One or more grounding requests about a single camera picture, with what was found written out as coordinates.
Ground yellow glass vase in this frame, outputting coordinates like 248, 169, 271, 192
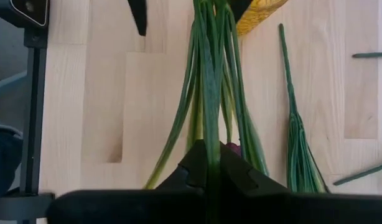
236, 0, 288, 37

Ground black bracket plate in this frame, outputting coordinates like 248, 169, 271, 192
0, 0, 50, 29

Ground person's leg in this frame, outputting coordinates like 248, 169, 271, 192
0, 121, 24, 205

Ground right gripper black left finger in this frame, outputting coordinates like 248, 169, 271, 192
155, 139, 208, 194

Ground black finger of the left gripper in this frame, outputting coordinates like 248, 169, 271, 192
128, 0, 147, 37
230, 0, 254, 23

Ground green grass sprig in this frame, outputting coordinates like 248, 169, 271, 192
277, 23, 330, 194

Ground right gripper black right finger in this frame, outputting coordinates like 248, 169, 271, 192
220, 141, 290, 194

